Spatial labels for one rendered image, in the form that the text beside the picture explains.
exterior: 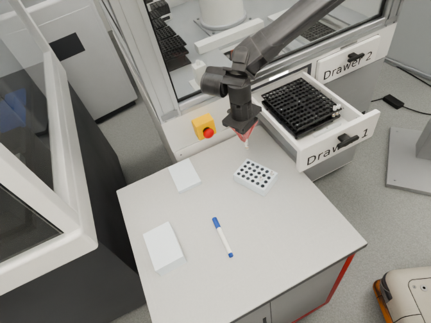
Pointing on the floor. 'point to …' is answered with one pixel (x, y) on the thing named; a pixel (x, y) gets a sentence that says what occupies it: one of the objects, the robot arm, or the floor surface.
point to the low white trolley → (240, 240)
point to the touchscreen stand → (410, 159)
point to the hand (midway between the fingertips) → (244, 138)
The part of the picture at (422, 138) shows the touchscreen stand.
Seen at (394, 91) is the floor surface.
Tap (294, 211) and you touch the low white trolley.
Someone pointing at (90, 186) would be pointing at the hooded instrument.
